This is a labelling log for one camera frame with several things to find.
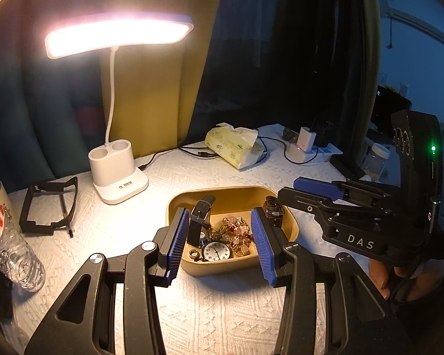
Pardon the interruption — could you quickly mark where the white power strip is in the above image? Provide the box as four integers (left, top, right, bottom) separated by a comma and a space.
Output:
288, 142, 343, 165

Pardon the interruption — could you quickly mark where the yellow tissue pack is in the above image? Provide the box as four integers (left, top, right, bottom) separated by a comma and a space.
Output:
204, 122, 266, 171

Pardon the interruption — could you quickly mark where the brown strap wristwatch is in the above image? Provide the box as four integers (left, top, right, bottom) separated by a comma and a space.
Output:
263, 196, 285, 230

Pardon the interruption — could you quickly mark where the silver pocket watch with clasp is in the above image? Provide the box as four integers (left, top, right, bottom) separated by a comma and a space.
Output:
200, 240, 232, 263

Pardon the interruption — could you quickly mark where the black strap wristwatch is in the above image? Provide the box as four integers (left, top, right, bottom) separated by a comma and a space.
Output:
186, 195, 216, 249

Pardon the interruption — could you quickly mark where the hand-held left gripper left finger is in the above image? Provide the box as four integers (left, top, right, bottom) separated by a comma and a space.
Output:
24, 207, 191, 355

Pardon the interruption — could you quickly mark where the dark curtain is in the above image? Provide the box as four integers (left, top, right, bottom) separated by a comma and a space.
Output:
192, 0, 379, 146

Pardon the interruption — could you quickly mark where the black plastic frame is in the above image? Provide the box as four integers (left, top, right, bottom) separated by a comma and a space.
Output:
18, 176, 79, 236

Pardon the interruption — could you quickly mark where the yellow plastic bin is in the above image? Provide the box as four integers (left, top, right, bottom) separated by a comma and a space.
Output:
165, 185, 300, 277

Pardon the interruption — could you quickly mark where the person's right hand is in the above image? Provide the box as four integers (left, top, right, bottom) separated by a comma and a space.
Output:
368, 256, 444, 300

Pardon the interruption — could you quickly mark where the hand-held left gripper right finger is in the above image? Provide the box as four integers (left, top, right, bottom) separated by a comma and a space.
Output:
250, 207, 408, 355

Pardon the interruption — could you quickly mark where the clear jar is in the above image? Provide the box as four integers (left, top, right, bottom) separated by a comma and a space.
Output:
362, 144, 391, 182

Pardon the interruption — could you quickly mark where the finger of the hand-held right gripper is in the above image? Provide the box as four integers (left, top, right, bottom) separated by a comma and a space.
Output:
277, 187, 341, 226
293, 177, 393, 208

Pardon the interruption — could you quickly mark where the teal curtain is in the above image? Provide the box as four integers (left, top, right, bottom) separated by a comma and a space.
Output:
0, 15, 109, 193

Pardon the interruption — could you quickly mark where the gold pink beaded bracelet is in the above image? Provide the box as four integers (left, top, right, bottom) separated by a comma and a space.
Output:
210, 216, 260, 258

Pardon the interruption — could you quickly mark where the yellow curtain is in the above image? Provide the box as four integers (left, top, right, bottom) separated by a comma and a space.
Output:
99, 0, 231, 158

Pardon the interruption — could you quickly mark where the white textured tablecloth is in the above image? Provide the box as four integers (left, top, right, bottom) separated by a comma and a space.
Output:
0, 123, 393, 355

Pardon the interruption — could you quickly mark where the black flat device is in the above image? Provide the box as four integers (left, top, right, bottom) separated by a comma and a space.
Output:
330, 154, 368, 179

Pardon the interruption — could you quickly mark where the black lamp cable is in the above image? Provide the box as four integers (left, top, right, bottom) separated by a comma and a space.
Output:
140, 146, 216, 173

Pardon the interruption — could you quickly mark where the white desk lamp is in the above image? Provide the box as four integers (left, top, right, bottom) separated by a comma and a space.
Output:
45, 11, 194, 205

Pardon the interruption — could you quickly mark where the clear plastic water bottle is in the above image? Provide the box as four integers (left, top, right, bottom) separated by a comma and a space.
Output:
0, 172, 46, 292

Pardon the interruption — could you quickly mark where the black charger cable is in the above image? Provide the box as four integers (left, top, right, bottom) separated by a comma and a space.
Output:
256, 136, 301, 164

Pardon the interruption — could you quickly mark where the white charger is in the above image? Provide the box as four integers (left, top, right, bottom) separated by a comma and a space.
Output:
295, 126, 315, 152

